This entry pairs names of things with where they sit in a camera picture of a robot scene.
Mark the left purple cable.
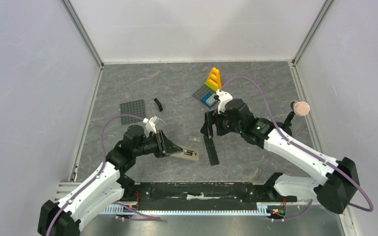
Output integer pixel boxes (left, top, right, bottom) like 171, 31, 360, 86
45, 114, 162, 236

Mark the grey blue lego plate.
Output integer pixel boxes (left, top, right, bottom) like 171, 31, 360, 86
192, 85, 217, 109

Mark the yellow green lego tower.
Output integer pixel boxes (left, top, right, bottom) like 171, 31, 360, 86
205, 67, 222, 91

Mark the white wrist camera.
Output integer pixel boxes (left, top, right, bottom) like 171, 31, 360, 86
143, 116, 160, 133
214, 89, 233, 114

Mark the black microphone stand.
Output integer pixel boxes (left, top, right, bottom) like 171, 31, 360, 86
276, 111, 295, 136

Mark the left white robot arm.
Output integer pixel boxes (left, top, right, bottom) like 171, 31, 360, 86
37, 125, 183, 236

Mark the black slim remote control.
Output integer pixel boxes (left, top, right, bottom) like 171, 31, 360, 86
203, 136, 220, 166

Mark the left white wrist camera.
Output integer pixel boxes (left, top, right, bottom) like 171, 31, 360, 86
143, 116, 160, 133

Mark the small black plastic piece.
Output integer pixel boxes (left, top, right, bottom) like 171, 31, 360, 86
154, 98, 163, 112

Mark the dark grey lego baseplate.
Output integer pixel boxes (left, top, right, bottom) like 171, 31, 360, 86
120, 99, 146, 125

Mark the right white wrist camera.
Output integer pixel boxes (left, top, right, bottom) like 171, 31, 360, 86
214, 89, 233, 114

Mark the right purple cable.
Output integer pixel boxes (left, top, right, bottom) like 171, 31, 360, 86
220, 76, 374, 212

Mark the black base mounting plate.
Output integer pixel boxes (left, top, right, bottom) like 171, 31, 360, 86
120, 182, 298, 211

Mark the purple cable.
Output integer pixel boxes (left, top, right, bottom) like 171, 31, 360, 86
45, 114, 162, 236
220, 76, 374, 212

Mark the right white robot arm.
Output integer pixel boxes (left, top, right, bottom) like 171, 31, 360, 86
200, 99, 360, 214

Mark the beige foam microphone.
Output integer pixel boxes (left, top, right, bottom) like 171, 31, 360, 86
290, 101, 311, 117

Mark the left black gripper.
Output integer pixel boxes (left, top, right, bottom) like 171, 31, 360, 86
133, 129, 183, 158

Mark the white slotted cable duct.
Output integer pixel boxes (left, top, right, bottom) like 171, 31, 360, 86
100, 204, 271, 217

